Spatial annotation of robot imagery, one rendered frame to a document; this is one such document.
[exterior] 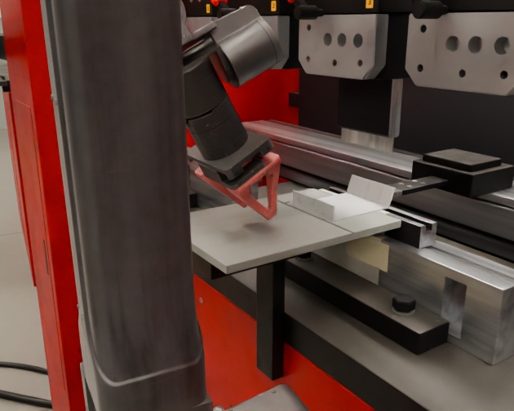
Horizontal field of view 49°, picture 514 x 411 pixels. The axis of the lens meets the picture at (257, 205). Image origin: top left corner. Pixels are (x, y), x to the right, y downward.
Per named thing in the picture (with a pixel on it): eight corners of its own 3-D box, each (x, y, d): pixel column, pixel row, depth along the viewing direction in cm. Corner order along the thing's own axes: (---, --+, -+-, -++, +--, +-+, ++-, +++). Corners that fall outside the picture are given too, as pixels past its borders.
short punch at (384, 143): (336, 140, 82) (338, 73, 79) (347, 139, 83) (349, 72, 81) (387, 153, 74) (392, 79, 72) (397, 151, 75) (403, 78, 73)
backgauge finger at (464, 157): (343, 196, 89) (345, 164, 87) (452, 172, 103) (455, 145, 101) (401, 216, 79) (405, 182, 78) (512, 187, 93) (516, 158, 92)
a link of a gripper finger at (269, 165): (269, 189, 73) (239, 130, 68) (303, 204, 67) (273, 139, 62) (229, 222, 71) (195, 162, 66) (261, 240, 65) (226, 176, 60)
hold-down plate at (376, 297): (269, 267, 89) (269, 250, 89) (296, 260, 92) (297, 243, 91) (417, 356, 66) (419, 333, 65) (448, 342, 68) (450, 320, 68)
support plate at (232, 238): (156, 226, 74) (155, 218, 74) (313, 194, 88) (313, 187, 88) (226, 274, 60) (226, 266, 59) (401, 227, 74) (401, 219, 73)
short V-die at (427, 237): (318, 208, 88) (318, 189, 87) (333, 205, 89) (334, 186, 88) (418, 249, 72) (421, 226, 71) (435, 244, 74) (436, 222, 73)
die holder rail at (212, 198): (135, 171, 147) (132, 135, 144) (156, 169, 150) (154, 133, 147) (236, 227, 107) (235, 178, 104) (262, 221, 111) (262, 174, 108)
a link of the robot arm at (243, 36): (128, 24, 63) (132, 5, 55) (214, -25, 65) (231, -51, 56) (187, 118, 65) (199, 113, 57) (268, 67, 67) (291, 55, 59)
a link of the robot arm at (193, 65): (147, 66, 61) (162, 75, 56) (201, 33, 62) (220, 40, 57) (178, 120, 64) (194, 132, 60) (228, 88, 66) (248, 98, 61)
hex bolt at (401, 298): (387, 308, 71) (387, 297, 70) (402, 302, 72) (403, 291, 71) (404, 317, 68) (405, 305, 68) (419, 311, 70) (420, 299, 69)
